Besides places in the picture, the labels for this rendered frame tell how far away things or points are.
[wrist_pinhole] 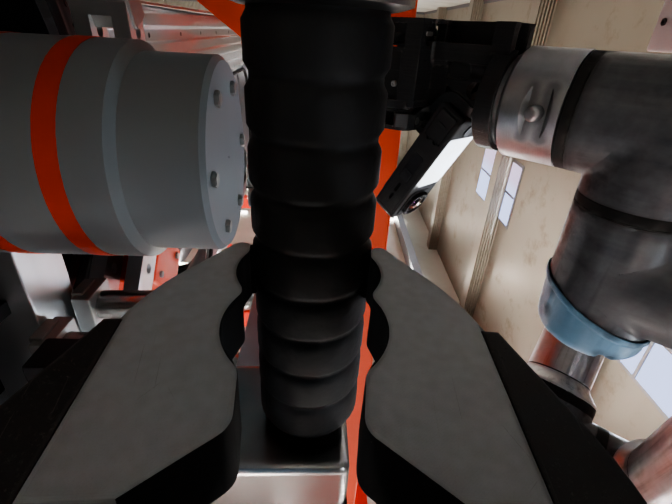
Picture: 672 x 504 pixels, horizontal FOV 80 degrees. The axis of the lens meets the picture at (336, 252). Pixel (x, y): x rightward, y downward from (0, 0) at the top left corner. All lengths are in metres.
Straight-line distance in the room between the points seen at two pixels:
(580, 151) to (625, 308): 0.10
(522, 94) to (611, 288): 0.14
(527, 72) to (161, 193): 0.24
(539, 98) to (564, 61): 0.02
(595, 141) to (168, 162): 0.24
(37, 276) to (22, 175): 0.13
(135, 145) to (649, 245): 0.30
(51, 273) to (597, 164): 0.40
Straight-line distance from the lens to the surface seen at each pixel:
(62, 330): 0.38
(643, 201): 0.29
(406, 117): 0.35
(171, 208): 0.25
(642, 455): 0.56
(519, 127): 0.30
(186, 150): 0.24
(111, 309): 0.41
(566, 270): 0.32
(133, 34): 0.56
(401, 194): 0.36
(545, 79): 0.30
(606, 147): 0.29
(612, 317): 0.32
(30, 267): 0.38
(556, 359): 0.67
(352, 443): 1.22
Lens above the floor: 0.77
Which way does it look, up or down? 29 degrees up
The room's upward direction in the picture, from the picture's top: 177 degrees counter-clockwise
